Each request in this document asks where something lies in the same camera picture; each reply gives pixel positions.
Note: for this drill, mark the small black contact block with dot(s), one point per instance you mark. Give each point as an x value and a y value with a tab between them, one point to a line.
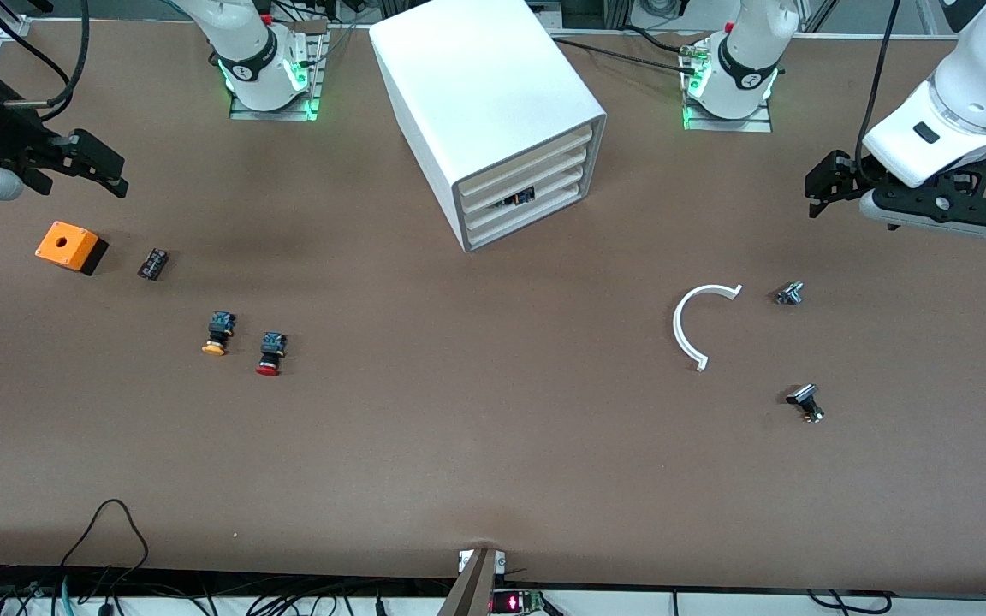
152	263

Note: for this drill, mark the orange button enclosure box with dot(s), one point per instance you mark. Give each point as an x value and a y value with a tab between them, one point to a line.
65	244

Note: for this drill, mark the white empty drawer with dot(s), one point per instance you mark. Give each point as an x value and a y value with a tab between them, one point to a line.
527	158
531	178
536	216

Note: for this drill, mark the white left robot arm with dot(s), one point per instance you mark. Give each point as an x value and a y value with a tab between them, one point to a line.
964	94

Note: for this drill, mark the brown camera mount bracket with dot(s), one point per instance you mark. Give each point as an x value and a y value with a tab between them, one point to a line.
472	586

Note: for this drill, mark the silver knob switch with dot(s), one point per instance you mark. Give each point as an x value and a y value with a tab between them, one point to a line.
789	294

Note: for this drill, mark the white drawer cabinet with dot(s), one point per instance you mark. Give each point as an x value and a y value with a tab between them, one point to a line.
476	94

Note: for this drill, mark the yellow push button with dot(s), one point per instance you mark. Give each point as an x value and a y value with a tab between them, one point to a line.
218	334

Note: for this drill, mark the white drawer holding button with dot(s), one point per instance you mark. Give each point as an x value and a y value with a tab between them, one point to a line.
536	197

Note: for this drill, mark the electronics board red display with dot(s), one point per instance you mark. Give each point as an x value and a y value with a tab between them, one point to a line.
514	603

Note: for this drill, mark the aluminium frame corner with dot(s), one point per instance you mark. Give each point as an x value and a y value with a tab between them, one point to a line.
12	30

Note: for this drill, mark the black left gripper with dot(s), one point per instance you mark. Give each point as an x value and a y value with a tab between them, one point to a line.
846	177

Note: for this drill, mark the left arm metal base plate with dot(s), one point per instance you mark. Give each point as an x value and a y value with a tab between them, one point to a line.
728	124

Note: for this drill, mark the red push button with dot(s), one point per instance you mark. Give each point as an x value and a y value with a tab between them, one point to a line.
270	355

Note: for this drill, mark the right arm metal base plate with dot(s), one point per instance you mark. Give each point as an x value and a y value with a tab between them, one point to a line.
275	114

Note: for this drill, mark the white curved plastic arc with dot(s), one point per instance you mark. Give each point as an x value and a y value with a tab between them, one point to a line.
683	321

